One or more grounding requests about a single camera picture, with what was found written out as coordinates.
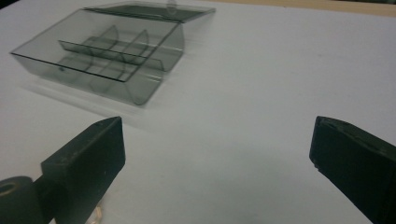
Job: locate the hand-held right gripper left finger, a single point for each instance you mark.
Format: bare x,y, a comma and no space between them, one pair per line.
87,161

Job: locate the clear grey plastic compartment box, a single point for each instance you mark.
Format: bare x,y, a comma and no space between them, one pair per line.
102,53

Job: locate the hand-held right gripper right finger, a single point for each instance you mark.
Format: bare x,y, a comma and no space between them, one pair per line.
358,161

